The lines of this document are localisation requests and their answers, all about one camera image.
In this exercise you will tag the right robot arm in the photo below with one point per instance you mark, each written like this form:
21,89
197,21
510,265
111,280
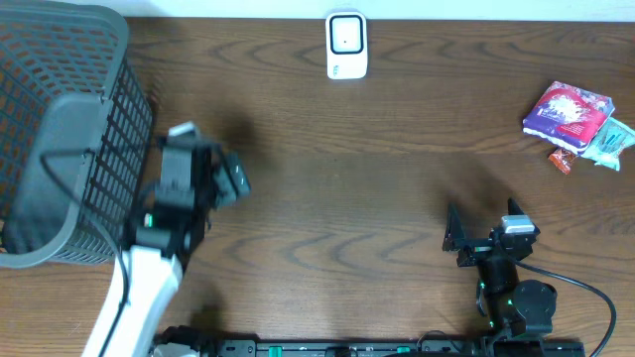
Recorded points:
516,308

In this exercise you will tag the red purple floral packet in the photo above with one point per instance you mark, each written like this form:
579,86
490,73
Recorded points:
568,116

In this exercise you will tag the orange Top chocolate bar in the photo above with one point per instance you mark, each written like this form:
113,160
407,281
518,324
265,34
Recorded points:
562,159

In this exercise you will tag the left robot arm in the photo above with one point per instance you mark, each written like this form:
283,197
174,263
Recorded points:
167,223

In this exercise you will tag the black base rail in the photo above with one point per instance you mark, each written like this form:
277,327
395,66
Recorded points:
185,341

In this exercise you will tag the grey plastic basket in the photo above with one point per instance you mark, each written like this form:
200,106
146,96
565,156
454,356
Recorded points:
75,127

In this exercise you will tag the teal snack packet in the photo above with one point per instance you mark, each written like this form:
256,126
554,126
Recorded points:
609,142

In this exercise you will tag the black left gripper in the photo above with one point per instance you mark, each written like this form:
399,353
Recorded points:
199,166

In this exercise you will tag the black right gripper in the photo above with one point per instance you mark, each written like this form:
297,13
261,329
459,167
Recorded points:
480,249

